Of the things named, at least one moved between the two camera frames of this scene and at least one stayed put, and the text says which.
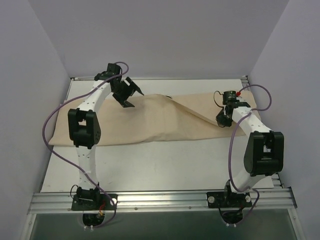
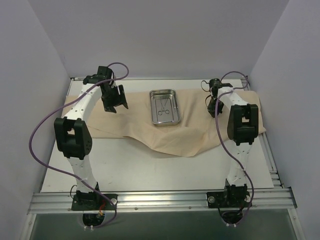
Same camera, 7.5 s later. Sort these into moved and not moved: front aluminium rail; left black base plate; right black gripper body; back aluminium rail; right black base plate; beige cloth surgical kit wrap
Moved: beige cloth surgical kit wrap; right black gripper body
Not moved: back aluminium rail; left black base plate; right black base plate; front aluminium rail
